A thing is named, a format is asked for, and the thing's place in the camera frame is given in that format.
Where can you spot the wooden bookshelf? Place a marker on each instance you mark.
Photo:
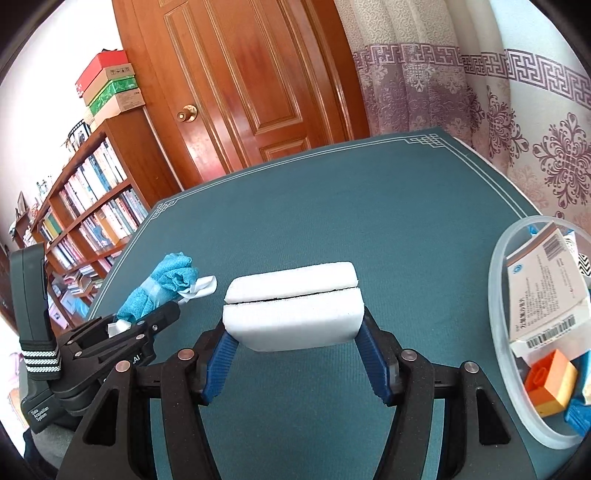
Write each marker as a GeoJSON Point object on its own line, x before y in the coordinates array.
{"type": "Point", "coordinates": [134, 152]}

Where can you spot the green cardboard box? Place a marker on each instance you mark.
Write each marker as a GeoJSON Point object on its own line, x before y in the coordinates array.
{"type": "Point", "coordinates": [111, 90]}
{"type": "Point", "coordinates": [120, 104]}

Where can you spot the wooden door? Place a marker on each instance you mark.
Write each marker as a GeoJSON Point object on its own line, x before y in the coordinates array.
{"type": "Point", "coordinates": [258, 78]}

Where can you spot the rows of books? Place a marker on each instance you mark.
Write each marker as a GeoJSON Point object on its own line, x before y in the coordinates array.
{"type": "Point", "coordinates": [92, 184]}

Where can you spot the white sponge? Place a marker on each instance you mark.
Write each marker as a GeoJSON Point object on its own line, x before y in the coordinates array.
{"type": "Point", "coordinates": [291, 318]}

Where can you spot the blue towel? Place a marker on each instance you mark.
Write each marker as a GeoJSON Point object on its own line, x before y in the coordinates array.
{"type": "Point", "coordinates": [157, 286]}

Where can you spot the orange yellow toy block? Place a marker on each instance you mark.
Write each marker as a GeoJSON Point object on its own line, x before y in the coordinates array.
{"type": "Point", "coordinates": [554, 378]}

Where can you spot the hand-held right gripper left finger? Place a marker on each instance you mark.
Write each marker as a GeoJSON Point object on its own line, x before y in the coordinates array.
{"type": "Point", "coordinates": [219, 364]}

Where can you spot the patterned curtain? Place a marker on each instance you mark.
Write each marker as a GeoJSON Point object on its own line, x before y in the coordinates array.
{"type": "Point", "coordinates": [461, 83]}

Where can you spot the white medicine box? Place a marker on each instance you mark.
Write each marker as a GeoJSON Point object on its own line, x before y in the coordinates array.
{"type": "Point", "coordinates": [540, 281]}

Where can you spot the clear plastic container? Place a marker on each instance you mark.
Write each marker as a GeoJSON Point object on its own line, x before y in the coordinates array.
{"type": "Point", "coordinates": [501, 323]}

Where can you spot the blue cracker packet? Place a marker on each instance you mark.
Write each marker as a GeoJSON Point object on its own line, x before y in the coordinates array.
{"type": "Point", "coordinates": [579, 410]}

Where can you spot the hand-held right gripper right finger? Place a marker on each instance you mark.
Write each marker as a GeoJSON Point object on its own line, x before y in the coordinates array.
{"type": "Point", "coordinates": [374, 364]}

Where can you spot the woven basket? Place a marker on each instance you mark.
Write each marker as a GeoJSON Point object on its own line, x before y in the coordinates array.
{"type": "Point", "coordinates": [91, 117]}

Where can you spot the red lidded cardboard box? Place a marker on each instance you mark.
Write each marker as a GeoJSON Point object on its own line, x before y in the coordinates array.
{"type": "Point", "coordinates": [99, 69]}

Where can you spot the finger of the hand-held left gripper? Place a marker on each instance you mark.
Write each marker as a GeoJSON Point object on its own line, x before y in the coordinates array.
{"type": "Point", "coordinates": [147, 327]}
{"type": "Point", "coordinates": [87, 331]}

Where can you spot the brass door knob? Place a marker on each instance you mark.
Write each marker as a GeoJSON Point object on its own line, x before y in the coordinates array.
{"type": "Point", "coordinates": [187, 113]}

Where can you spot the film strip photo frame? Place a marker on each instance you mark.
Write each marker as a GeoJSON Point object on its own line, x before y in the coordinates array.
{"type": "Point", "coordinates": [77, 134]}

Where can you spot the white zigzag patterned box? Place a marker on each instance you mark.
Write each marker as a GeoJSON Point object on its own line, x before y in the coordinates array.
{"type": "Point", "coordinates": [584, 263]}

